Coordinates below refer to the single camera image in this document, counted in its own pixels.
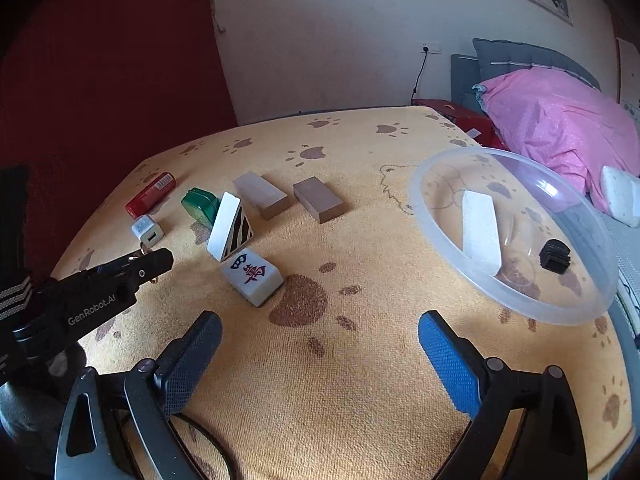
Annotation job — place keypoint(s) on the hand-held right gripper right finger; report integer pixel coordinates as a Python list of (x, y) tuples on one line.
[(450, 360)]

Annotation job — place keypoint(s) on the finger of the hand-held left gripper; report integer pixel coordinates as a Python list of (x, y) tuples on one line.
[(150, 262)]

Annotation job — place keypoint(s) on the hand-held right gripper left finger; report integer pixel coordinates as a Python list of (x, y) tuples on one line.
[(190, 375)]

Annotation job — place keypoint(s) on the white USB charger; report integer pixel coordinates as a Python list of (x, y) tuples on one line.
[(146, 232)]

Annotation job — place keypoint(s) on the green plastic case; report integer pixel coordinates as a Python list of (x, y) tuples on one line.
[(200, 202)]

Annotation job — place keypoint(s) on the white zebra striped wedge block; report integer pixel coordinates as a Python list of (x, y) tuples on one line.
[(225, 225)]

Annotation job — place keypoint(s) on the white mahjong tile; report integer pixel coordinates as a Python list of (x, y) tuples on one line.
[(252, 275)]

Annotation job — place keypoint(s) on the dark wooden block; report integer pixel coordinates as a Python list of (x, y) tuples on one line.
[(317, 197)]

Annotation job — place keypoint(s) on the clear plastic bowl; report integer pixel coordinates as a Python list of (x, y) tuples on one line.
[(585, 240)]

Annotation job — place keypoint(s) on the person's left forearm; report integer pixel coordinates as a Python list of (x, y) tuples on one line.
[(12, 240)]

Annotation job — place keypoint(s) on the person's left hand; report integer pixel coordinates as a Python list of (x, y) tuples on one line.
[(30, 410)]

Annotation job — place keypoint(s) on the red box with barcode label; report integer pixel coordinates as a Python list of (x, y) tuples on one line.
[(150, 194)]

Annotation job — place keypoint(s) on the yellow paw print blanket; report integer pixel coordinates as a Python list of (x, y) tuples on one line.
[(375, 260)]

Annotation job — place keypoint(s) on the light wooden block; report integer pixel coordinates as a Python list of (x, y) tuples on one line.
[(260, 192)]

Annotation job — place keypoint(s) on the white rectangular block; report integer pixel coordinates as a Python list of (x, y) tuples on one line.
[(480, 230)]

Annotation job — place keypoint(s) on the black ribbed plastic cap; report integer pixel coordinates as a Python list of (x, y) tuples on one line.
[(556, 256)]

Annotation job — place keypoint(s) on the red curtain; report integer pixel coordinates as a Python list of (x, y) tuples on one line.
[(100, 85)]

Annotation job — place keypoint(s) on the red plastic bag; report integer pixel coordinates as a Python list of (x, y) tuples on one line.
[(492, 136)]

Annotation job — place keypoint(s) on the white dotted pillow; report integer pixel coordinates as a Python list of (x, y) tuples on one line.
[(620, 195)]

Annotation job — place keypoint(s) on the red cardboard box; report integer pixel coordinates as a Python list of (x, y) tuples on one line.
[(450, 110)]

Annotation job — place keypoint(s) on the pink dotted quilt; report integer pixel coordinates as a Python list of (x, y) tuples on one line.
[(550, 120)]

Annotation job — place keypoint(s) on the grey padded headboard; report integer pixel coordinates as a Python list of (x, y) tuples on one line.
[(525, 55)]

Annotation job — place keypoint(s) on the light wooden wardrobe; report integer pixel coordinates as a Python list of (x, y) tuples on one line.
[(629, 75)]

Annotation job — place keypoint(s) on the white wall outlet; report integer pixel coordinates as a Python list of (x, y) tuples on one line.
[(431, 49)]

